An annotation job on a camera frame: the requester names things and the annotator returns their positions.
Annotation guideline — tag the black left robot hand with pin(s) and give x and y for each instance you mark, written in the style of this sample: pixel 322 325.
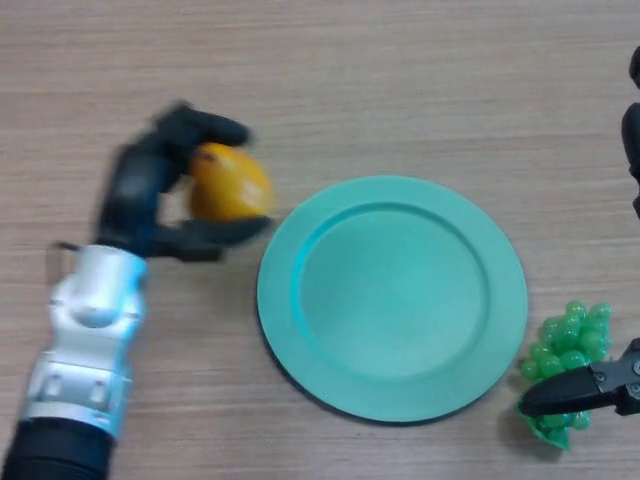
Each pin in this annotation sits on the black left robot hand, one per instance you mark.
pixel 130 195

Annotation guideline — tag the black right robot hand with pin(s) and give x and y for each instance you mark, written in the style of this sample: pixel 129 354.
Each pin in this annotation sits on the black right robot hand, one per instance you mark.
pixel 575 390

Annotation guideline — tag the yellow pear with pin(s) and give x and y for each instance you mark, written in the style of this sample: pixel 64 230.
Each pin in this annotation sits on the yellow pear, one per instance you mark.
pixel 230 185

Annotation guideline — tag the green round plate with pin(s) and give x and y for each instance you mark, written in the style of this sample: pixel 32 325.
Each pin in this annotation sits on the green round plate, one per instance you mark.
pixel 392 300

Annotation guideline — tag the green grapes bunch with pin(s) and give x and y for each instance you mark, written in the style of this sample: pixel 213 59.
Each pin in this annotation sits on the green grapes bunch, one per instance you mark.
pixel 575 330

